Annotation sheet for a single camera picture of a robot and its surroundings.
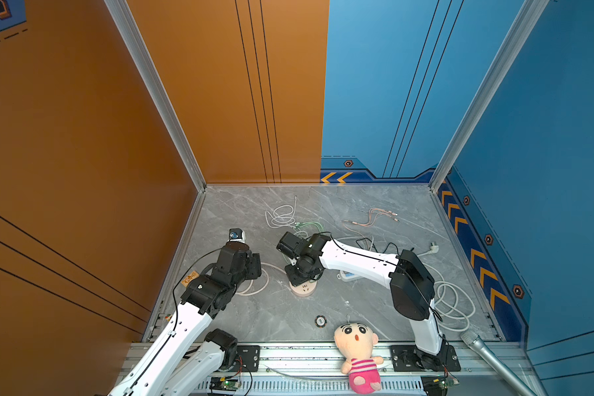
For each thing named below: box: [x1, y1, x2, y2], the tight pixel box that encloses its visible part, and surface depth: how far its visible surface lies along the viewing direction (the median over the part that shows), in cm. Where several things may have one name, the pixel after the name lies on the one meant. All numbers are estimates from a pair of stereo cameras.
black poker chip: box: [314, 315, 328, 329], surface depth 82 cm
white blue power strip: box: [330, 265, 373, 281], surface depth 55 cm
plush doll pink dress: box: [334, 321, 384, 395], surface depth 70 cm
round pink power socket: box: [288, 279, 318, 297], surface depth 87 cm
